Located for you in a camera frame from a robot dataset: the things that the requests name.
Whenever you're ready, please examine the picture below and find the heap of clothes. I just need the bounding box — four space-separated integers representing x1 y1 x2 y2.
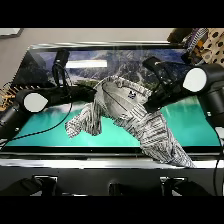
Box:
167 27 210 65

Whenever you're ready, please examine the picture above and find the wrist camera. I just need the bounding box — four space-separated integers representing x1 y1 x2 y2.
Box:
141 56 174 90
52 48 72 88

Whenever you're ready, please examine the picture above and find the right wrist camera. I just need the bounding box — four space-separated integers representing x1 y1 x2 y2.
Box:
141 56 174 90

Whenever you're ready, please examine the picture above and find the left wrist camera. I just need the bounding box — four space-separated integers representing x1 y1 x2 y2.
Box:
52 48 72 88

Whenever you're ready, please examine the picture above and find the silver frame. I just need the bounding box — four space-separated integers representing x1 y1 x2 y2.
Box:
0 155 224 197

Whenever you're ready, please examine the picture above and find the black and white striped shirt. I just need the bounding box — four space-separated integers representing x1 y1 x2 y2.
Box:
64 75 196 169

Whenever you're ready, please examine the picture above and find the beige dotted garment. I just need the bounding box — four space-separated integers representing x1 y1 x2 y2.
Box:
199 27 224 65

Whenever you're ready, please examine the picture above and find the black cable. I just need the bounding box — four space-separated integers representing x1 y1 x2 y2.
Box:
0 63 75 148

